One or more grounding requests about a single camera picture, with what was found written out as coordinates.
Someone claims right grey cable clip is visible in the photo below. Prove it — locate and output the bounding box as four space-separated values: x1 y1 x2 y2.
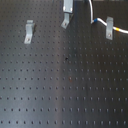
106 17 113 40

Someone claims white cable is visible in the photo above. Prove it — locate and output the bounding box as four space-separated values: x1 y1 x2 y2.
87 0 128 35

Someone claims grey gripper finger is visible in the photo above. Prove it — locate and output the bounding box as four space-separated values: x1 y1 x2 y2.
63 0 73 13

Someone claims left grey cable clip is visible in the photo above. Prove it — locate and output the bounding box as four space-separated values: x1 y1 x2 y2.
24 20 35 44

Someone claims grey cable clip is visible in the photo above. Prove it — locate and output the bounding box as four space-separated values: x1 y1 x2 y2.
61 13 70 29
24 20 35 44
106 17 113 40

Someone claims middle grey cable clip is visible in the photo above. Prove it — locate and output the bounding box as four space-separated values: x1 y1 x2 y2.
61 13 70 29

